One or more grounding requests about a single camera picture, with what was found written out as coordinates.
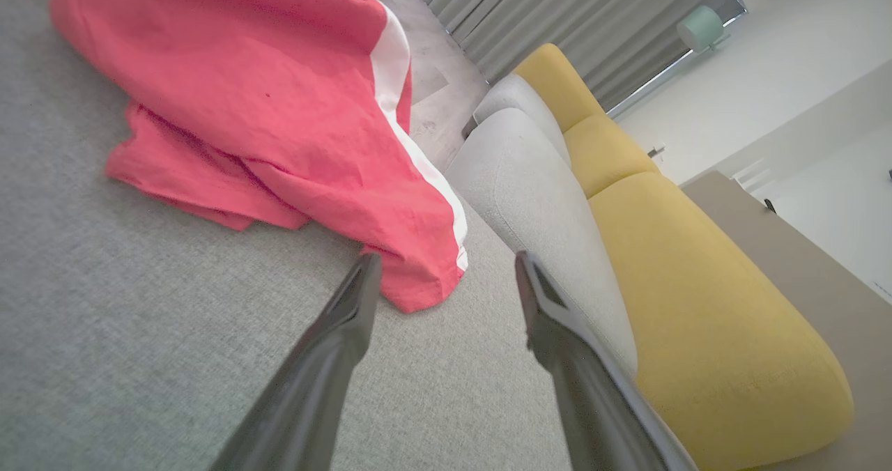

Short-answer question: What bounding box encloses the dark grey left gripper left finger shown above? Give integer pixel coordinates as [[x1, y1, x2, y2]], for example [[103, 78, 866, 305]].
[[209, 252, 383, 471]]

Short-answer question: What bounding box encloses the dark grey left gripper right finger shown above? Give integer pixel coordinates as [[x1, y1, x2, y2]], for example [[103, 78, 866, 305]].
[[515, 251, 699, 471]]

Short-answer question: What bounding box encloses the red shirt with white trim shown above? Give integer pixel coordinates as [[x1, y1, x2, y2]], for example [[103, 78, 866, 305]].
[[49, 0, 469, 314]]

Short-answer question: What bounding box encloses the yellow sofa back cushion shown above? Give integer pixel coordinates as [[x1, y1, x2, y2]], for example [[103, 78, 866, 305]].
[[563, 114, 661, 200], [589, 171, 855, 471]]

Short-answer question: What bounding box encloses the grey sofa seat cushion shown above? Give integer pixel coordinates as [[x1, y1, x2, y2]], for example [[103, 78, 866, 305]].
[[446, 107, 638, 381], [472, 72, 572, 167]]

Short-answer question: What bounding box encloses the grey and yellow sofa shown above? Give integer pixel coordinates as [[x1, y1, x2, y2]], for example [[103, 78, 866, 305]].
[[0, 0, 576, 471]]

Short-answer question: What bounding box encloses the mint green lamp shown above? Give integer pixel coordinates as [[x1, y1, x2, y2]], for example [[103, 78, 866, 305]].
[[677, 6, 731, 55]]

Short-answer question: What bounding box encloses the grey pleated curtain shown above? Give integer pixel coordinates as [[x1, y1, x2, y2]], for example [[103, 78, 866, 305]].
[[397, 0, 748, 113]]

